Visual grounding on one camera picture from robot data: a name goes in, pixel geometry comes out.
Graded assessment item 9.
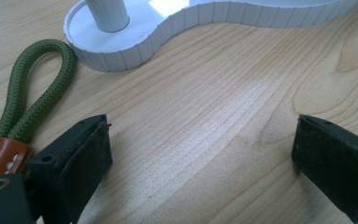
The white ribbed stand with post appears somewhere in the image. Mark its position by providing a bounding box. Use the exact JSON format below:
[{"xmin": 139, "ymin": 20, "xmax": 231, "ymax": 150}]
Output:
[{"xmin": 62, "ymin": 0, "xmax": 358, "ymax": 73}]

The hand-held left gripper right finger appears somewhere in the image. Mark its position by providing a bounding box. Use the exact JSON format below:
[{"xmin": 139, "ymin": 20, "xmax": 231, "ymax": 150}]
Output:
[{"xmin": 291, "ymin": 114, "xmax": 358, "ymax": 224}]

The dark green tab brass eyelet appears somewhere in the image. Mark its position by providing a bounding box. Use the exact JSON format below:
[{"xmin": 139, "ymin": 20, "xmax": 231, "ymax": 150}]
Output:
[{"xmin": 0, "ymin": 173, "xmax": 34, "ymax": 224}]

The green rope strap brown leather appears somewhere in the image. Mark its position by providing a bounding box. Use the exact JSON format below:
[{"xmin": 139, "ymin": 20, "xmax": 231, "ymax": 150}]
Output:
[{"xmin": 0, "ymin": 38, "xmax": 77, "ymax": 183}]

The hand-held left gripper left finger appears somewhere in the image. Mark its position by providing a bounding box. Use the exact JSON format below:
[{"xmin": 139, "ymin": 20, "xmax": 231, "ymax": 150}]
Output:
[{"xmin": 28, "ymin": 114, "xmax": 114, "ymax": 224}]

